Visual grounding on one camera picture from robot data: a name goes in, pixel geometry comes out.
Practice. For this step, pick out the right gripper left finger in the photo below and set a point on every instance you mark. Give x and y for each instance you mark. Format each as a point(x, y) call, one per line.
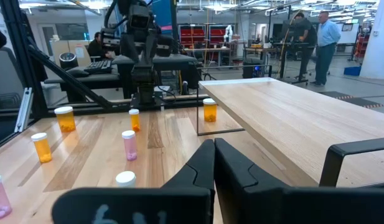
point(179, 205)

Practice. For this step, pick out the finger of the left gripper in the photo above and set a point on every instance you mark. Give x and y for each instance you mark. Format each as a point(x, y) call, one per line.
point(128, 46)
point(162, 46)

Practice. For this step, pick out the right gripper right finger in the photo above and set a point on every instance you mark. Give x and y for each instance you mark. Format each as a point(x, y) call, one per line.
point(272, 208)

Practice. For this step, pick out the teal pill bottle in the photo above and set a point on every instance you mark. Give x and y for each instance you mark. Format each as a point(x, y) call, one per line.
point(125, 179)

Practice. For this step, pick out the small orange pill bottle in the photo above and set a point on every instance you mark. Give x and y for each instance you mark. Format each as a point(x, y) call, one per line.
point(134, 121)

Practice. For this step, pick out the extra large orange pill bottle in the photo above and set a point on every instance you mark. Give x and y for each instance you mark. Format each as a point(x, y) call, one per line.
point(65, 121)

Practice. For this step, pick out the medium orange pill bottle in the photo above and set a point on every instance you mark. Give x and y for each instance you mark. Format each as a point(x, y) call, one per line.
point(42, 149)

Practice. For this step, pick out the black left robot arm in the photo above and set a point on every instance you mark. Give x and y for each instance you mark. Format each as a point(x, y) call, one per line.
point(144, 81)

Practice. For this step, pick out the monitor with blue screen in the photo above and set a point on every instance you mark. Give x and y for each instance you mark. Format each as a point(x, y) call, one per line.
point(162, 15)

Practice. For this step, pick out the person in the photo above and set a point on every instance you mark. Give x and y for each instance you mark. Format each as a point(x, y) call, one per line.
point(327, 37)
point(307, 34)
point(96, 48)

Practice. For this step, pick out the red storage bin rack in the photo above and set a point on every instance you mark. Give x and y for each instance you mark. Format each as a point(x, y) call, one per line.
point(191, 35)
point(216, 34)

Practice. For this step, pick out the black keyboard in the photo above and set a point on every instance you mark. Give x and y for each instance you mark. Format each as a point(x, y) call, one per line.
point(98, 66)

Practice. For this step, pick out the wooden workbench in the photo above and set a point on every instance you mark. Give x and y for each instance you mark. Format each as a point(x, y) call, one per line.
point(207, 49)

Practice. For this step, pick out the black computer mouse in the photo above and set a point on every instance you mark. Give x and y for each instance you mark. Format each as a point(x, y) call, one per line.
point(77, 73)

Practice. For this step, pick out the black cylindrical speaker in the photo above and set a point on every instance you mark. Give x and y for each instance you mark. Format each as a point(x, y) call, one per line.
point(68, 60)

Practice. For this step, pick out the white robot figure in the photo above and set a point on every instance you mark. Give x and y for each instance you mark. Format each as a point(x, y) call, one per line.
point(228, 32)

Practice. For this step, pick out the black computer tower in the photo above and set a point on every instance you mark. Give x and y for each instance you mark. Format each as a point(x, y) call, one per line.
point(251, 70)

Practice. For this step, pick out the black standing desk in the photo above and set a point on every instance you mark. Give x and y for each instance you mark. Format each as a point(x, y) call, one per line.
point(291, 46)

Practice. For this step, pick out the hazard striped floor mat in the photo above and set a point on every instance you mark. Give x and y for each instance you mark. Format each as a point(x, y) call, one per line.
point(350, 99)

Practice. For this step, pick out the white building column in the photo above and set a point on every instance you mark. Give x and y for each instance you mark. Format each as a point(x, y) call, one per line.
point(376, 40)

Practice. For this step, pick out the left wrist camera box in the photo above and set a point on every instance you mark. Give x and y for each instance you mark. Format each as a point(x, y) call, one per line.
point(139, 18)

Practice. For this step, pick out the wooden shelf black metal frame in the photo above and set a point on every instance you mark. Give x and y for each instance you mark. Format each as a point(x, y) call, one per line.
point(288, 118)

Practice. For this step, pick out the black metal rig frame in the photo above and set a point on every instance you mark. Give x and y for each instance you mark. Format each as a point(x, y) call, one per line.
point(21, 46)

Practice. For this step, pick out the silver aluminium bracket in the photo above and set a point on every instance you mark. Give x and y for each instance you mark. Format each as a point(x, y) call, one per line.
point(23, 110)

